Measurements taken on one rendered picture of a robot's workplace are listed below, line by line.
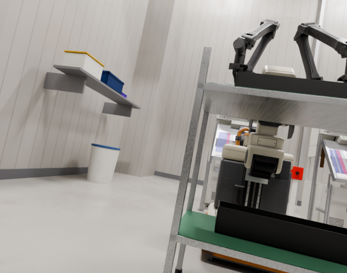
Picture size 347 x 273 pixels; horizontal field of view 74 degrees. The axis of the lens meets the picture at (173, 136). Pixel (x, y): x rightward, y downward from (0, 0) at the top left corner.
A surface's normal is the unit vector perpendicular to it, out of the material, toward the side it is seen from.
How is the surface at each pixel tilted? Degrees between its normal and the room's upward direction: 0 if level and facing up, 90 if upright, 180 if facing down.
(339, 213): 90
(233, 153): 90
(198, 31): 90
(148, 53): 90
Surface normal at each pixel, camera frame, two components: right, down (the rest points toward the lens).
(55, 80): -0.22, -0.11
